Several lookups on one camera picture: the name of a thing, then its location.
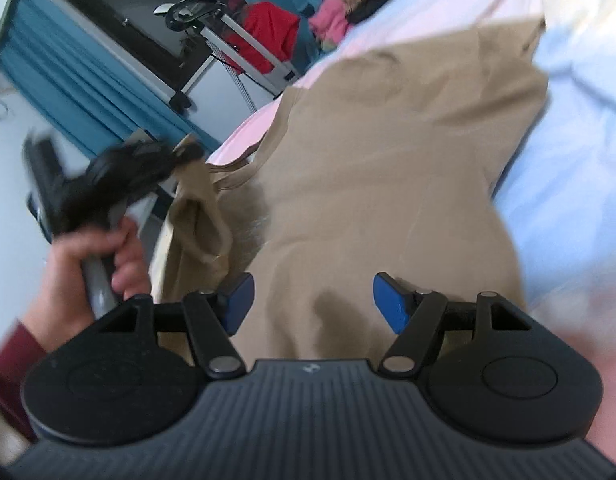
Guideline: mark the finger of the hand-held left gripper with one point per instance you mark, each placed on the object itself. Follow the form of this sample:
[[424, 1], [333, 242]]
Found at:
[[148, 162]]

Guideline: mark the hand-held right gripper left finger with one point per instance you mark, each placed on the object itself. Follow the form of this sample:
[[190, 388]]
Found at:
[[237, 301]]

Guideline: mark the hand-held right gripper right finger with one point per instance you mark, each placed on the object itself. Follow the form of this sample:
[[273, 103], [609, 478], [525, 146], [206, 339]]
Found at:
[[390, 305]]

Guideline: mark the tan printed garment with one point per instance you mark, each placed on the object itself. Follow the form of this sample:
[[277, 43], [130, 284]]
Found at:
[[377, 160]]

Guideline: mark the pile of clothes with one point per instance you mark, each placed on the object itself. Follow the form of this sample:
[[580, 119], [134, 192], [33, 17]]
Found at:
[[330, 17]]

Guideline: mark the person's left hand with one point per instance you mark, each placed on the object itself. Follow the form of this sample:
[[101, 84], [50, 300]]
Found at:
[[63, 290]]

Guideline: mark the narrow blue curtain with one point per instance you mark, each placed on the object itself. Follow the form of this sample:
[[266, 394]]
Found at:
[[78, 70]]

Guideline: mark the metal tripod stand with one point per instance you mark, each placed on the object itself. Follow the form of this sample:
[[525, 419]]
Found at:
[[213, 35]]

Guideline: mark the dark window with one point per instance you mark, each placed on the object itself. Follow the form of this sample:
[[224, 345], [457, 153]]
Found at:
[[128, 5]]

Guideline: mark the red cloth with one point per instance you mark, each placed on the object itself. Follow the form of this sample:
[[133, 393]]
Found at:
[[268, 35]]

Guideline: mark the pastel tie-dye blanket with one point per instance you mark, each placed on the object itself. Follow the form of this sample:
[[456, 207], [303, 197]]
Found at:
[[577, 160]]

